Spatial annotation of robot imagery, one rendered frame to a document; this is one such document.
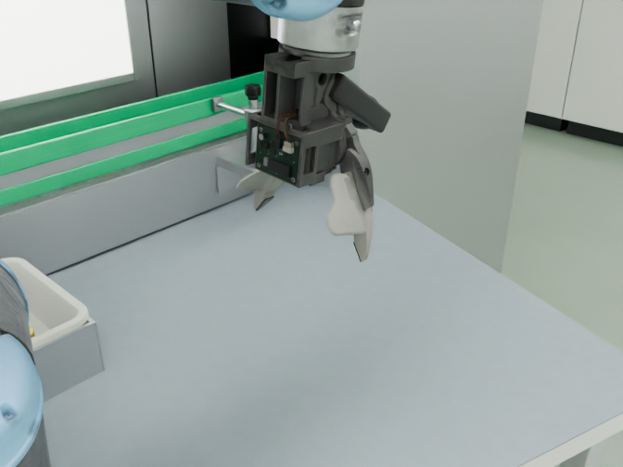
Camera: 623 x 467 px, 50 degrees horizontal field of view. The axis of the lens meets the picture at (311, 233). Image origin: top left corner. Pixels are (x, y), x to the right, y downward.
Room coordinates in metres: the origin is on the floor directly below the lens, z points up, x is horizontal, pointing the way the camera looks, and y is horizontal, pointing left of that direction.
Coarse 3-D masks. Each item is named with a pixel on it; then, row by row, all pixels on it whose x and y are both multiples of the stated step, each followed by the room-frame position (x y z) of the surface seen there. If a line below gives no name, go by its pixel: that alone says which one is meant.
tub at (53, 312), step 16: (16, 272) 0.83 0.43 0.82; (32, 272) 0.80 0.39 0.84; (32, 288) 0.79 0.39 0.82; (48, 288) 0.76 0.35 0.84; (32, 304) 0.80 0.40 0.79; (48, 304) 0.76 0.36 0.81; (64, 304) 0.73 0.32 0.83; (80, 304) 0.72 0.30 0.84; (32, 320) 0.78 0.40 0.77; (48, 320) 0.76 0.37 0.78; (64, 320) 0.73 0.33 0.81; (80, 320) 0.68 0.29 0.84; (48, 336) 0.65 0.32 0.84
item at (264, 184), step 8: (248, 176) 0.64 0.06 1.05; (256, 176) 0.64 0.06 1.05; (264, 176) 0.66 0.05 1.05; (272, 176) 0.66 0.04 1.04; (240, 184) 0.64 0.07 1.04; (248, 184) 0.65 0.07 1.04; (256, 184) 0.66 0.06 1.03; (264, 184) 0.67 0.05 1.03; (272, 184) 0.66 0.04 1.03; (280, 184) 0.67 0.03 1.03; (256, 192) 0.68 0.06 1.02; (264, 192) 0.67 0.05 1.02; (272, 192) 0.68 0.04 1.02; (256, 200) 0.68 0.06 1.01; (264, 200) 0.67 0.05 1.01; (256, 208) 0.68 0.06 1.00
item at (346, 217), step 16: (336, 176) 0.59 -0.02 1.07; (336, 192) 0.58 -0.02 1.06; (352, 192) 0.59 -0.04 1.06; (336, 208) 0.57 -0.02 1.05; (352, 208) 0.59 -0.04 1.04; (368, 208) 0.59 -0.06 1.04; (336, 224) 0.56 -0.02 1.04; (352, 224) 0.58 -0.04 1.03; (368, 224) 0.58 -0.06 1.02; (368, 240) 0.58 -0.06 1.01
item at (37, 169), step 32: (224, 96) 1.23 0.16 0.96; (96, 128) 1.05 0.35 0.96; (128, 128) 1.08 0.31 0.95; (160, 128) 1.13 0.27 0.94; (192, 128) 1.18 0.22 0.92; (224, 128) 1.23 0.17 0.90; (0, 160) 0.93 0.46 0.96; (32, 160) 0.96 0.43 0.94; (64, 160) 1.00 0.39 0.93; (96, 160) 1.04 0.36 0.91; (128, 160) 1.08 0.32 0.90; (0, 192) 0.92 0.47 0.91; (32, 192) 0.95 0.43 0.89
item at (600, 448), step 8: (608, 440) 0.68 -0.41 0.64; (592, 448) 0.67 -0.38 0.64; (600, 448) 0.67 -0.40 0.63; (576, 456) 0.68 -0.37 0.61; (584, 456) 0.67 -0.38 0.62; (592, 456) 0.67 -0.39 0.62; (600, 456) 0.68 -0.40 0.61; (560, 464) 0.70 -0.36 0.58; (568, 464) 0.68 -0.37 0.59; (576, 464) 0.68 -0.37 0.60; (584, 464) 0.67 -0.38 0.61; (592, 464) 0.67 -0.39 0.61; (600, 464) 0.68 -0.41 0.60
